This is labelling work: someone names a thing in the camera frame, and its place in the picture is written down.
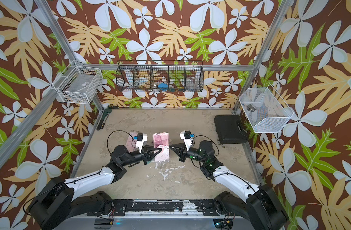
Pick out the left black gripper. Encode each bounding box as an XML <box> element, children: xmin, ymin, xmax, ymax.
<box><xmin>121</xmin><ymin>145</ymin><xmax>161</xmax><ymax>168</ymax></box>

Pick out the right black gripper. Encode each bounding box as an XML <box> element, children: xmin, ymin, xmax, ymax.
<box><xmin>170</xmin><ymin>143</ymin><xmax>208</xmax><ymax>165</ymax></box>

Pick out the pink ruler set pouch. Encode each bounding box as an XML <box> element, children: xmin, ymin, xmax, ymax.
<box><xmin>153</xmin><ymin>133</ymin><xmax>170</xmax><ymax>163</ymax></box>
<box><xmin>125</xmin><ymin>130</ymin><xmax>138</xmax><ymax>152</ymax></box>

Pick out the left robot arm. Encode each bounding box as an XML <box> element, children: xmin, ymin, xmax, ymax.
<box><xmin>24</xmin><ymin>145</ymin><xmax>162</xmax><ymax>230</ymax></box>

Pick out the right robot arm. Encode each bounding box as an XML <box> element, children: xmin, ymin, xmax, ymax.
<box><xmin>169</xmin><ymin>140</ymin><xmax>289</xmax><ymax>230</ymax></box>

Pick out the black plastic tool case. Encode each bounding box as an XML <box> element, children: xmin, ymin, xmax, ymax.
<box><xmin>214</xmin><ymin>115</ymin><xmax>248</xmax><ymax>144</ymax></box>

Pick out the green black pipe wrench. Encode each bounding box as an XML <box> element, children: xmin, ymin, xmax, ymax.
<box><xmin>96</xmin><ymin>108</ymin><xmax>112</xmax><ymax>130</ymax></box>

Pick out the blue object in basket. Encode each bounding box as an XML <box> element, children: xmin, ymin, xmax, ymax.
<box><xmin>158</xmin><ymin>83</ymin><xmax>169</xmax><ymax>92</ymax></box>

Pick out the small dark object in basket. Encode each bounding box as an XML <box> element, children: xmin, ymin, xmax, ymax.
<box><xmin>246</xmin><ymin>104</ymin><xmax>256</xmax><ymax>113</ymax></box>

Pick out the white mesh basket right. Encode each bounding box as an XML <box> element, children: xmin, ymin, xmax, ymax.
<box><xmin>239</xmin><ymin>84</ymin><xmax>293</xmax><ymax>133</ymax></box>

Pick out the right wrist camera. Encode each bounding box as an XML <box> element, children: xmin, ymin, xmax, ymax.
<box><xmin>180</xmin><ymin>130</ymin><xmax>195</xmax><ymax>151</ymax></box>

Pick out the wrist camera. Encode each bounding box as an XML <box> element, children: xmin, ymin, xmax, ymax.
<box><xmin>180</xmin><ymin>130</ymin><xmax>195</xmax><ymax>151</ymax></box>
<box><xmin>134</xmin><ymin>133</ymin><xmax>148</xmax><ymax>153</ymax></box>

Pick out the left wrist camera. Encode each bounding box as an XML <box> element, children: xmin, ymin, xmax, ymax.
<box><xmin>134</xmin><ymin>133</ymin><xmax>148</xmax><ymax>153</ymax></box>

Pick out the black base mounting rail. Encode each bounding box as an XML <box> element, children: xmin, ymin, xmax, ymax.
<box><xmin>87</xmin><ymin>199</ymin><xmax>227</xmax><ymax>218</ymax></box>

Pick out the black wire basket rear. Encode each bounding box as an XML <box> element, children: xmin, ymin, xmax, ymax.
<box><xmin>115</xmin><ymin>60</ymin><xmax>204</xmax><ymax>92</ymax></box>

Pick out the white wire basket left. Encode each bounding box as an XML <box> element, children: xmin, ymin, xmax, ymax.
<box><xmin>54</xmin><ymin>61</ymin><xmax>103</xmax><ymax>104</ymax></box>

